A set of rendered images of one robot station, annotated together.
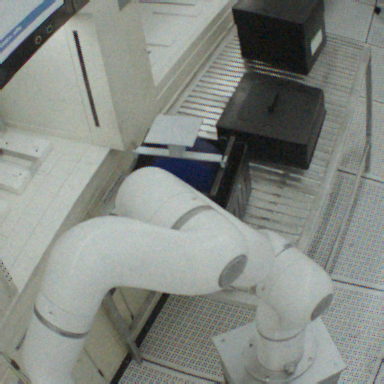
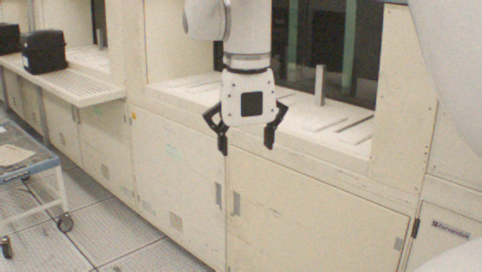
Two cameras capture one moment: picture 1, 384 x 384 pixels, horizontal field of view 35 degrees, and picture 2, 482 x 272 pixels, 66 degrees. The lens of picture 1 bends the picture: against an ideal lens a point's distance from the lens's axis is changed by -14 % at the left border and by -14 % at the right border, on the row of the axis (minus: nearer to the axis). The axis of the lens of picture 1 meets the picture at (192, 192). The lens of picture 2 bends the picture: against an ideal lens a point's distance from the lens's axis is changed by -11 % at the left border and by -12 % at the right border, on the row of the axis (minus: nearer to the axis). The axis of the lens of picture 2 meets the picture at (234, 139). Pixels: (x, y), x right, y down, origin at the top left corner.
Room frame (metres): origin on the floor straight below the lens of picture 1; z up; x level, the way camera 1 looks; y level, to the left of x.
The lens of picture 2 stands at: (0.55, -0.36, 1.32)
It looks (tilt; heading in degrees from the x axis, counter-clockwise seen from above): 22 degrees down; 104
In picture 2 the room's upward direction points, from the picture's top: straight up
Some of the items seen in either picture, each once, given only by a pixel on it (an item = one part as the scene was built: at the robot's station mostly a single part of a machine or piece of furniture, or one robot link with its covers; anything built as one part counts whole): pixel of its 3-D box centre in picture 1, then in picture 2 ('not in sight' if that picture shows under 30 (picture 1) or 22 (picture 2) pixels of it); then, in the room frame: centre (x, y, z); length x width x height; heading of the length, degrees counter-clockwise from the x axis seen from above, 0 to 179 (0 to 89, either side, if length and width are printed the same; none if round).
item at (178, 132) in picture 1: (182, 176); not in sight; (1.23, 0.01, 0.93); 0.24 x 0.20 x 0.32; 65
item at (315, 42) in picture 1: (283, 24); not in sight; (1.97, -0.46, 0.89); 0.29 x 0.29 x 0.25; 52
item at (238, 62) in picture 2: not in sight; (245, 58); (0.40, 0.37, 1.18); 0.09 x 0.08 x 0.03; 32
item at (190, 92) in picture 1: (267, 200); not in sight; (1.57, -0.25, 0.38); 1.30 x 0.60 x 0.76; 147
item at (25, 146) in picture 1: (14, 160); not in sight; (1.49, 0.54, 0.89); 0.22 x 0.21 x 0.04; 57
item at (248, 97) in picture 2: not in sight; (246, 92); (0.40, 0.37, 1.12); 0.10 x 0.07 x 0.11; 32
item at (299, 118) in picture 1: (274, 113); not in sight; (1.52, -0.29, 0.83); 0.29 x 0.29 x 0.13; 59
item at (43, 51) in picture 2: not in sight; (41, 50); (-1.28, 1.82, 0.93); 0.30 x 0.28 x 0.26; 144
